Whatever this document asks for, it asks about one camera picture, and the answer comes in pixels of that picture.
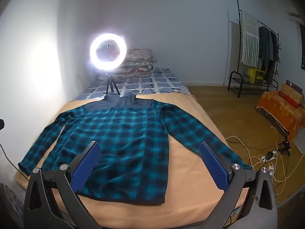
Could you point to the yellow crate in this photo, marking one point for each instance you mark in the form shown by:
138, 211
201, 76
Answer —
256, 76

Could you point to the brown cardboard box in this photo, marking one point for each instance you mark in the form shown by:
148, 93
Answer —
294, 94

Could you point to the dark green hanging garment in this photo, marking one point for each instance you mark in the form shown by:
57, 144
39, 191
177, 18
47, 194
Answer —
263, 45

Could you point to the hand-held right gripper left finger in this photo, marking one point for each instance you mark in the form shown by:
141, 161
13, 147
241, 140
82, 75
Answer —
87, 167

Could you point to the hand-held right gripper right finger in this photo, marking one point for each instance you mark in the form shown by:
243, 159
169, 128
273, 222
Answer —
213, 167

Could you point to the orange covered side table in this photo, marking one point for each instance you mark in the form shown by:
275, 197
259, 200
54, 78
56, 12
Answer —
276, 107

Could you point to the folded floral quilt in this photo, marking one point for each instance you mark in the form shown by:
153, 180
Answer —
138, 57

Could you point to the dark wall poster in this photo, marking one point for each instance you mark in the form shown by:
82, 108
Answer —
302, 47

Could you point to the teal plaid fleece jacket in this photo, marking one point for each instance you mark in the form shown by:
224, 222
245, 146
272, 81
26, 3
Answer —
128, 136

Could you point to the striped white towel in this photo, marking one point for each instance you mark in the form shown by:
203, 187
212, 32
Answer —
249, 40

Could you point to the black hanging garment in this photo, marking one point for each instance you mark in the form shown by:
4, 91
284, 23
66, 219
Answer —
271, 59

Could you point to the small red black tripod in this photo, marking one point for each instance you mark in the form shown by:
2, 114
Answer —
284, 146

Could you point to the dark patterned cloth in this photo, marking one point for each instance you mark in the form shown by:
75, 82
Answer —
9, 205

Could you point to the black clothes rack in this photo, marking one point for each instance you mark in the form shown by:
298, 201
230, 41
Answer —
238, 52

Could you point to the red box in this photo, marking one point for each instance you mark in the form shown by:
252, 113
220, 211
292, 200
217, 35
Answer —
287, 99

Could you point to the blue patterned bedsheet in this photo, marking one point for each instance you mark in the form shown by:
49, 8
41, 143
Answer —
162, 81

